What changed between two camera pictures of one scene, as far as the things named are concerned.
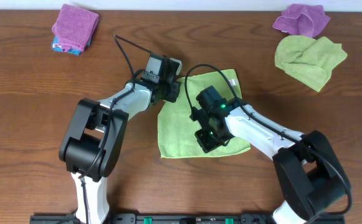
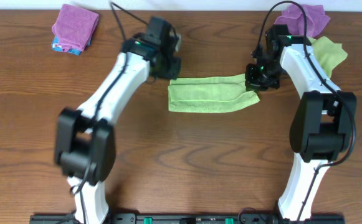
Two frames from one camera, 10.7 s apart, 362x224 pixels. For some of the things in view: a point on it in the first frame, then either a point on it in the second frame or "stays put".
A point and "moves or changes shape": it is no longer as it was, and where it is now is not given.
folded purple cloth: x=75 y=27 stays put
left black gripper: x=174 y=86 -> x=171 y=72
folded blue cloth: x=56 y=46 stays put
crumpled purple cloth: x=299 y=19 stays put
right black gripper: x=207 y=146 -> x=252 y=84
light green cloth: x=176 y=128 moves or changes shape
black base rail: x=182 y=218 stays put
